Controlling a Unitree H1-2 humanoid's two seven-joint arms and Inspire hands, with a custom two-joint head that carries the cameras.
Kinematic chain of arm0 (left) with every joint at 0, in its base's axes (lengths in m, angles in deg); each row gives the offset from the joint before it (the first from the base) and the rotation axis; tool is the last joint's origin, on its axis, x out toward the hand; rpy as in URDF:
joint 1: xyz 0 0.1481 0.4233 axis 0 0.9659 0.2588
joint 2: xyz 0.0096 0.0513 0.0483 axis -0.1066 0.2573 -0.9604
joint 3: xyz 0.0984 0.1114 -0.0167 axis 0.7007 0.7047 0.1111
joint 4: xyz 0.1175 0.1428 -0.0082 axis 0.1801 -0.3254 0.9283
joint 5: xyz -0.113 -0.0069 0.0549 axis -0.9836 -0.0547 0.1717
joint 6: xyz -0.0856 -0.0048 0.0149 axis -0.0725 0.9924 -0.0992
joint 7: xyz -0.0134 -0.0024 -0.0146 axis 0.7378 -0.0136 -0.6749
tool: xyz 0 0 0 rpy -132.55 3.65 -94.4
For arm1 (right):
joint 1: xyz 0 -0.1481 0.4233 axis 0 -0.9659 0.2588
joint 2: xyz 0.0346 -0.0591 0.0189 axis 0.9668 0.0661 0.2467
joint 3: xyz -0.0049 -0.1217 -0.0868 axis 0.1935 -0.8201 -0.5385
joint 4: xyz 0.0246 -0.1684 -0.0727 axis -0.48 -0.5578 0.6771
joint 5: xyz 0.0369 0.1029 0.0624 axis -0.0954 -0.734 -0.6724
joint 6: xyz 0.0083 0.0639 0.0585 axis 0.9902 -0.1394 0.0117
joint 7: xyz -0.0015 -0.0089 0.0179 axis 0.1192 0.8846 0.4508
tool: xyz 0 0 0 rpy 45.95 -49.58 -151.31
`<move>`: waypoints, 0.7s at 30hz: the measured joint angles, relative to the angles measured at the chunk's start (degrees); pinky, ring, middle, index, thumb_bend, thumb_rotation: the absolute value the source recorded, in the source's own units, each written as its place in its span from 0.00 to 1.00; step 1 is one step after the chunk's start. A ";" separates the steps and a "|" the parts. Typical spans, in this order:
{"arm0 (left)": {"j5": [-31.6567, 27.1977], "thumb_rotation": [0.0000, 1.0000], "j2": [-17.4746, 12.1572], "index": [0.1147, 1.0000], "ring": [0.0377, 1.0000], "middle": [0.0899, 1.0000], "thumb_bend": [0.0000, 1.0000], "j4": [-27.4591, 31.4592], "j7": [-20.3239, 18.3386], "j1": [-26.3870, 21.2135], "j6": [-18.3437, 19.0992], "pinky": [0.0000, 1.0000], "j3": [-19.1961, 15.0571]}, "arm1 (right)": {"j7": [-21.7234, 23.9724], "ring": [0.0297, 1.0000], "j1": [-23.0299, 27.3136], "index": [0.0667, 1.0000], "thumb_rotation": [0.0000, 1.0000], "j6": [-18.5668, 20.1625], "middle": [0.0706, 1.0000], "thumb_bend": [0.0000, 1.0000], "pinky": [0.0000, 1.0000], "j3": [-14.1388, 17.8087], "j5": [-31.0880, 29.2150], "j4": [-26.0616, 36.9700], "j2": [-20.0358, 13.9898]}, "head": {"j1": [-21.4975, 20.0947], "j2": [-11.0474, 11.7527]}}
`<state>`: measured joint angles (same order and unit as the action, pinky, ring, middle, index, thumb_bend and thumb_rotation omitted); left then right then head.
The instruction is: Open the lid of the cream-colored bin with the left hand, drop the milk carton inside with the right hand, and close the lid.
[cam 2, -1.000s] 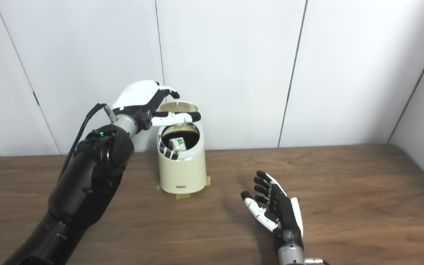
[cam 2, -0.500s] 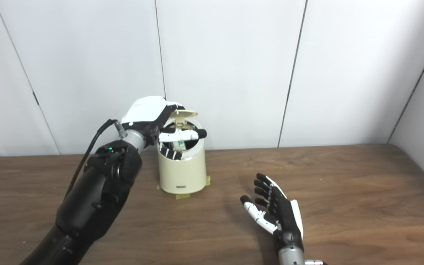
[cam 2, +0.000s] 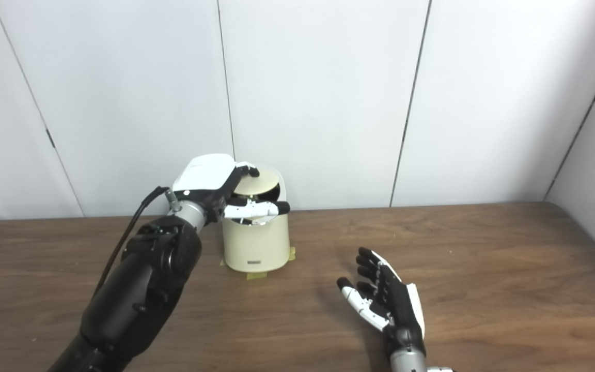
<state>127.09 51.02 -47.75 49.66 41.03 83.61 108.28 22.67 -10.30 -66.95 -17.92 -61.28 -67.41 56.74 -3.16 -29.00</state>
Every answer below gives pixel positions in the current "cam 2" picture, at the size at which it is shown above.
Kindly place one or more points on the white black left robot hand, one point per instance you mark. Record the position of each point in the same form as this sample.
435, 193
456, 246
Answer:
204, 173

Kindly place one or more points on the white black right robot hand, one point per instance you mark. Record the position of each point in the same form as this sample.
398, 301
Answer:
401, 310

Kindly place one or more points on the cream round bin lid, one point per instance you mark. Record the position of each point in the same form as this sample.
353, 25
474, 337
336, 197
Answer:
265, 182

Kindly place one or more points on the cream-colored bin body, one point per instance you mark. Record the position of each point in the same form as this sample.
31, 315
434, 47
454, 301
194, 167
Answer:
256, 243

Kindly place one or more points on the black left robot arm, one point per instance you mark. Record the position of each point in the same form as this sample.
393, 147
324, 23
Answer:
137, 289

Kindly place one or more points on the black wall panel hinge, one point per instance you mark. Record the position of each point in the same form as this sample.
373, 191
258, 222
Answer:
50, 139

